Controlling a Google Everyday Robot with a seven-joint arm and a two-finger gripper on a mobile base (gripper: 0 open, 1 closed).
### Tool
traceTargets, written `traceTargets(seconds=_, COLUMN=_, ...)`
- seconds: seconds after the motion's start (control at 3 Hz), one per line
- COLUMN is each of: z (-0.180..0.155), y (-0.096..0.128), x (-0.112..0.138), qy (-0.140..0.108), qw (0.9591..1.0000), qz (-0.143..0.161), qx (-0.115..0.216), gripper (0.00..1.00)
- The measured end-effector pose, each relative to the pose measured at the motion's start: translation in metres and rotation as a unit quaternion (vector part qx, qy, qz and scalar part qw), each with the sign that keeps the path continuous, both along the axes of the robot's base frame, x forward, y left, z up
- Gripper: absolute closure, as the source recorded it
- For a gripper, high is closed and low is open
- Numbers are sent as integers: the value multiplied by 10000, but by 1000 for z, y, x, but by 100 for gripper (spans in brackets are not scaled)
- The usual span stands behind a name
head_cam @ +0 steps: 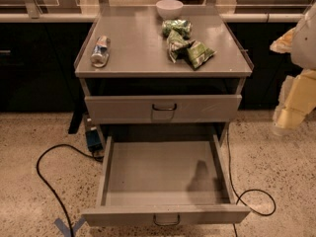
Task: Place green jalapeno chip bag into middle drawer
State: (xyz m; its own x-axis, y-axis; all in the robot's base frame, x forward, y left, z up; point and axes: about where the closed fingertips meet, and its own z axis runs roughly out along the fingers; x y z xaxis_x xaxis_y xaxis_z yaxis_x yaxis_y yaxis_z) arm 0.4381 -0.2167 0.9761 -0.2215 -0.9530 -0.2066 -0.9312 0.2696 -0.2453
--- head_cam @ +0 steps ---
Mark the closed grey upper drawer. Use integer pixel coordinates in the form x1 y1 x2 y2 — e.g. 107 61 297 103
85 95 242 124

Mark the green jalapeno chip bag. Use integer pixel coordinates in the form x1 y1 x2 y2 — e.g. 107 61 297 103
167 30 215 70

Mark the black cable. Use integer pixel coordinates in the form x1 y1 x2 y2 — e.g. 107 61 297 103
36 143 105 237
225 128 277 237

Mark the white bowl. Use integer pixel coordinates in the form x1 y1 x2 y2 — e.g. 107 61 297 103
156 0 184 20

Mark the black cable left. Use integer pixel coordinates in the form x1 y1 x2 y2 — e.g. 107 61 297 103
36 143 105 237

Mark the black cable right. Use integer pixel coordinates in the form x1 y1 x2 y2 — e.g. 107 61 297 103
225 128 277 237

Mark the open grey middle drawer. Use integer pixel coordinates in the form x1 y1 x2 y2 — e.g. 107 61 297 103
82 135 250 226

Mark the black middle drawer handle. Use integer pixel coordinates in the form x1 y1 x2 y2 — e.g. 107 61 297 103
153 214 181 227

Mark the black upper drawer handle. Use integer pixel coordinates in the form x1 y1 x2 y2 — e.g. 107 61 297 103
151 104 178 112

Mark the crushed plastic water bottle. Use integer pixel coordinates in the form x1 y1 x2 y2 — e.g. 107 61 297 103
90 36 111 68

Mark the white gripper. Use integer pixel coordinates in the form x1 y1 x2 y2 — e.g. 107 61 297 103
270 28 316 129

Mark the blue tape cross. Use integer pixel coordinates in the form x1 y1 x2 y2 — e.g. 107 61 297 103
54 217 85 237

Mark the black drawer handle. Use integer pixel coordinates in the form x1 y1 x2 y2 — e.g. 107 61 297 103
153 214 181 227
151 104 178 112

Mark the grey drawer cabinet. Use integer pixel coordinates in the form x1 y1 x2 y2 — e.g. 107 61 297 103
75 6 252 140

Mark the blue power adapter box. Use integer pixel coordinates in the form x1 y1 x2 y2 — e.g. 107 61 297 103
85 129 103 152

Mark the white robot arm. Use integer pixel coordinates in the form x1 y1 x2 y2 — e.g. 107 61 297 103
270 3 316 134

